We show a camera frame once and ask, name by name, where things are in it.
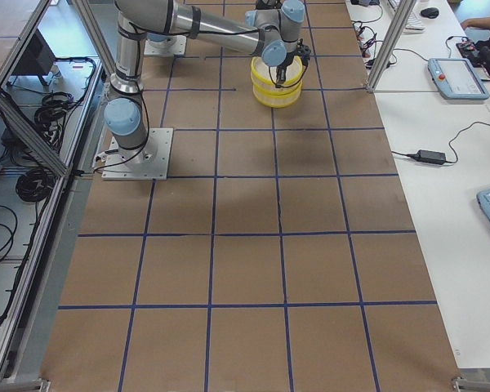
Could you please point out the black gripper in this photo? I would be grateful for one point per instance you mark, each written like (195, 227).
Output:
(286, 64)

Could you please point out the yellow top steamer layer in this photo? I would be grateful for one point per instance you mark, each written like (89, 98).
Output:
(270, 78)

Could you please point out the yellow steamer layer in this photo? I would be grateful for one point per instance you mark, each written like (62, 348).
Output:
(270, 78)
(275, 100)

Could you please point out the yellow bottom steamer layer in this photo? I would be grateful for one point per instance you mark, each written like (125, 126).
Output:
(275, 100)

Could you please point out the black computer mouse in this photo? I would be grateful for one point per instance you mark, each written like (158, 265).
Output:
(429, 12)

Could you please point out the black power adapter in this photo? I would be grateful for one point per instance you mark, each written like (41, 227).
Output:
(428, 156)

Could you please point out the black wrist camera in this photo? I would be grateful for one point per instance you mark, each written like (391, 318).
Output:
(303, 52)

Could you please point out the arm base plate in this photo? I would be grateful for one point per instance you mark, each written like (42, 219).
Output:
(163, 46)
(150, 164)

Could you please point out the aluminium frame post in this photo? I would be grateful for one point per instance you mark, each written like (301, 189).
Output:
(392, 35)

